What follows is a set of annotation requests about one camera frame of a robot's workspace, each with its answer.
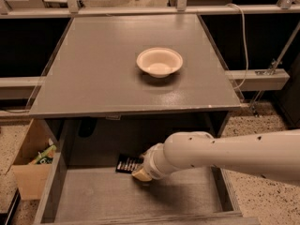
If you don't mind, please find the green snack package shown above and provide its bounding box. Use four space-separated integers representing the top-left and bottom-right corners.
29 144 56 165

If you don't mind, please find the black rxbar chocolate bar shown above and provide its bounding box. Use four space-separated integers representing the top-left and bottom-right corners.
115 155 143 173

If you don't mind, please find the white paper bowl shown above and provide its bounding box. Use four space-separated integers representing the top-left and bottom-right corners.
136 47 183 78

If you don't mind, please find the white cable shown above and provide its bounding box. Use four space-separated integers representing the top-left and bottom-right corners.
226 3 249 90

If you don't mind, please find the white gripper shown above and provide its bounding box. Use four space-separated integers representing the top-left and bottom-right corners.
132 143 173 182

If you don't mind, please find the cardboard box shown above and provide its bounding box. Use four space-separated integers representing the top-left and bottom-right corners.
11 120 53 200

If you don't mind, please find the metal bracket strut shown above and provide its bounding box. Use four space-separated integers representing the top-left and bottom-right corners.
249 21 300 116

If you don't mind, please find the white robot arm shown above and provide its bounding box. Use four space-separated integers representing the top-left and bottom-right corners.
132 129 300 185

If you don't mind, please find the grey cabinet with counter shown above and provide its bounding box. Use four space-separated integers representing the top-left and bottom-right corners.
30 14 240 166

